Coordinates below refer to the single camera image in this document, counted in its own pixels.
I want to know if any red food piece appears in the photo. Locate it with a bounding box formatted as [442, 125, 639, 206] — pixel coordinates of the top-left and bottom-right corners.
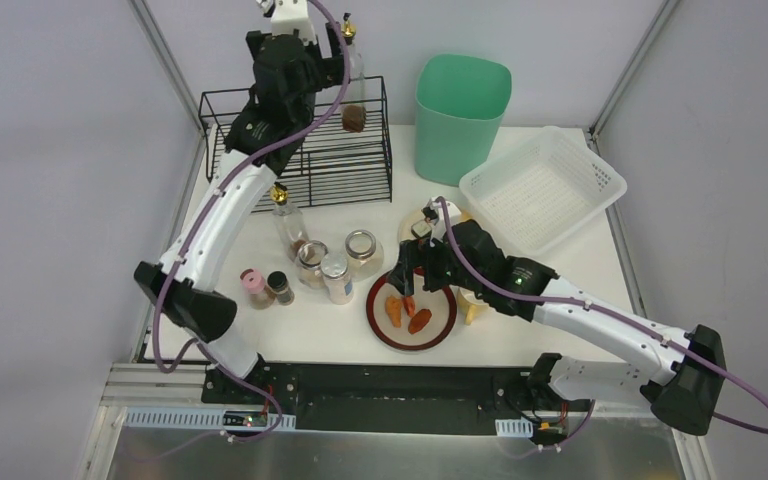
[402, 296, 416, 317]

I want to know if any silver lid bead jar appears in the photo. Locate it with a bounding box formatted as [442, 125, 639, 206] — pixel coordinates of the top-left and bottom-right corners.
[320, 252, 354, 305]

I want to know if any glass oil bottle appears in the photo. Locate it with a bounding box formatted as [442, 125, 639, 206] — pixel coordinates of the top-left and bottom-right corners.
[270, 182, 310, 261]
[341, 12, 367, 133]

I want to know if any glass rice jar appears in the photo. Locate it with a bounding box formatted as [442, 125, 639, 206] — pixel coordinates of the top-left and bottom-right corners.
[295, 240, 329, 289]
[344, 229, 384, 282]

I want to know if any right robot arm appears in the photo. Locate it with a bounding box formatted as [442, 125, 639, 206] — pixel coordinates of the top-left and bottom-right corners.
[386, 220, 726, 436]

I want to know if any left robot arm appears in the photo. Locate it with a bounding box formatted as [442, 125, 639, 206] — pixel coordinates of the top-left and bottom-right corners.
[134, 31, 352, 379]

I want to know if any orange fried nugget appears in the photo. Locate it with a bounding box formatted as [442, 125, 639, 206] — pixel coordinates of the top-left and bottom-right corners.
[384, 296, 403, 328]

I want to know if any sushi roll piece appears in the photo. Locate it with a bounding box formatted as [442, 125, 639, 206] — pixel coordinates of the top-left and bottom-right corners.
[410, 220, 432, 239]

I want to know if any red rimmed plate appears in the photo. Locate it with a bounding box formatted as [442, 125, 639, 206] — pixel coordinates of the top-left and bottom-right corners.
[366, 270, 458, 352]

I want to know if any cream floral plate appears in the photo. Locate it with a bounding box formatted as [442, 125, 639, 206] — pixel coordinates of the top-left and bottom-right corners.
[397, 205, 472, 242]

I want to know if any brown fried piece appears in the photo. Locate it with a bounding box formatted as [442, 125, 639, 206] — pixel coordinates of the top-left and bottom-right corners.
[408, 309, 432, 335]

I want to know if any yellow food piece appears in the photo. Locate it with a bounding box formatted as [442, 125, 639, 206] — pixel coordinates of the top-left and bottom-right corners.
[456, 288, 489, 326]

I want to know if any white plastic basket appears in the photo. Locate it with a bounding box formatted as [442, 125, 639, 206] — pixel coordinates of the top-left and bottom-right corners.
[459, 126, 628, 258]

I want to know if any black cap spice jar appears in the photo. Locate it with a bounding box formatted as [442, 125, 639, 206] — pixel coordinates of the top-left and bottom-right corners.
[267, 270, 295, 306]

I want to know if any pink cap spice jar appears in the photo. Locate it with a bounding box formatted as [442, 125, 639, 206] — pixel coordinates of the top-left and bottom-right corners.
[240, 269, 275, 310]

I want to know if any green trash bin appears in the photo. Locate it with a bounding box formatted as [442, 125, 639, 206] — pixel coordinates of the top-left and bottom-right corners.
[414, 54, 512, 186]

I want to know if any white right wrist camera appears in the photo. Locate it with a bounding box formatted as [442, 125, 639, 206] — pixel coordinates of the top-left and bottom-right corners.
[423, 196, 449, 245]

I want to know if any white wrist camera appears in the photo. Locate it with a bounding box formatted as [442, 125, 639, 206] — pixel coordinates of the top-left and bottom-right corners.
[423, 196, 449, 245]
[255, 0, 317, 45]

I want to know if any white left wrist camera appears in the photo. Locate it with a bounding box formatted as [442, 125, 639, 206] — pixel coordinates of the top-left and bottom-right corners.
[255, 0, 317, 45]

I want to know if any black wire rack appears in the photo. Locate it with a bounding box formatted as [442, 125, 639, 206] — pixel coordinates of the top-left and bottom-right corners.
[199, 75, 393, 208]

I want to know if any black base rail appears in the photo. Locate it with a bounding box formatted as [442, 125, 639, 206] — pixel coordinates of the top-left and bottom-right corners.
[201, 363, 589, 435]

